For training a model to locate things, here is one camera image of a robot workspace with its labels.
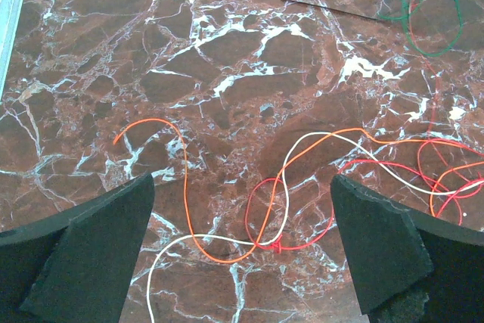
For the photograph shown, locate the black zip tie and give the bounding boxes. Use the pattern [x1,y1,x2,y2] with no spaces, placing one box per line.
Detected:
[281,0,385,22]

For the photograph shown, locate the green wire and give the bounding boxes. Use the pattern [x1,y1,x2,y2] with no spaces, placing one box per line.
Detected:
[377,0,464,57]

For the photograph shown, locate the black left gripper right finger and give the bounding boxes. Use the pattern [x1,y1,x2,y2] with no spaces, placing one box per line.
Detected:
[330,175,483,322]

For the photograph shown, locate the orange wire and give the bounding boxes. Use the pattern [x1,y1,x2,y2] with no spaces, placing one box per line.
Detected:
[112,117,484,264]

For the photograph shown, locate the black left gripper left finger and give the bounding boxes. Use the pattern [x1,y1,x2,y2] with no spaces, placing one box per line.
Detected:
[1,173,155,322]

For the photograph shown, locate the white wire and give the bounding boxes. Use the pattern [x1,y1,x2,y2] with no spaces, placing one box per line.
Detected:
[145,132,484,323]

